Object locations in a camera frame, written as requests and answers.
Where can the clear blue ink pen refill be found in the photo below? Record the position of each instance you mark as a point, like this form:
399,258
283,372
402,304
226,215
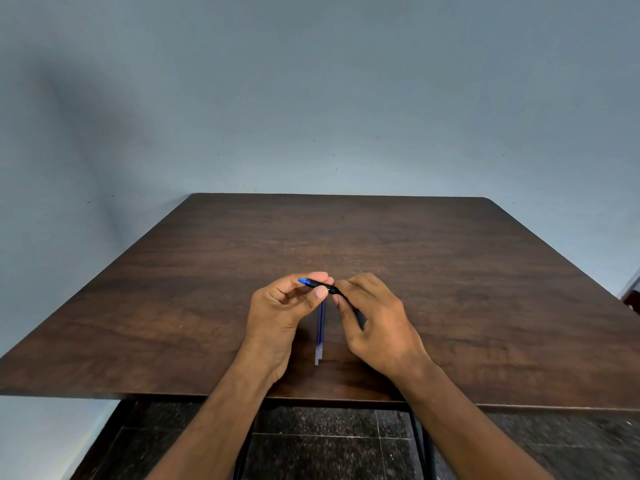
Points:
320,339

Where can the person's right thumb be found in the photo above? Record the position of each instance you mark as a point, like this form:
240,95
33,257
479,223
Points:
344,319

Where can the person's right forearm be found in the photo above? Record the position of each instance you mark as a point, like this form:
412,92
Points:
465,434

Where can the black pen with blue tip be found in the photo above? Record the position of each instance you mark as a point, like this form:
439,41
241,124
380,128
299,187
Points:
314,283

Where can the person's right hand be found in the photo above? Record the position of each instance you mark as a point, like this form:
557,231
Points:
387,334

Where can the person's left hand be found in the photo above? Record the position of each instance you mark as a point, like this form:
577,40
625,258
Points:
267,329

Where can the person's left forearm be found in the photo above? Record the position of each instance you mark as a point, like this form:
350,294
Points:
215,429

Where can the person's left thumb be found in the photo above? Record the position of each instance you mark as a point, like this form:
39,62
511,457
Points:
310,302

